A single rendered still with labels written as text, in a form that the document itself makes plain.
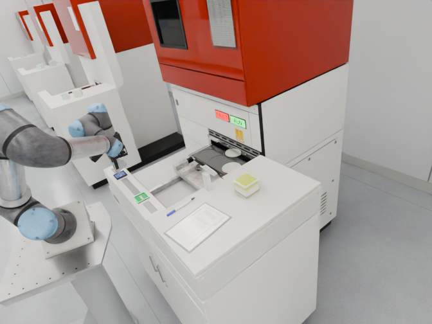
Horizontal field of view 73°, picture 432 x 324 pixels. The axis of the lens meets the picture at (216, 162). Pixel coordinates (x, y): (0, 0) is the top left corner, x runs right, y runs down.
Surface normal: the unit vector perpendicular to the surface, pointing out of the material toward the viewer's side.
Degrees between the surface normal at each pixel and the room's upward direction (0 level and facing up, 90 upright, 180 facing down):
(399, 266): 0
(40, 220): 53
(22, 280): 0
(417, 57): 90
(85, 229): 46
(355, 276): 0
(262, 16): 90
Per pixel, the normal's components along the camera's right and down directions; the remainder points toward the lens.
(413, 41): -0.79, 0.43
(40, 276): -0.15, -0.84
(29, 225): 0.25, -0.18
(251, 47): 0.59, 0.35
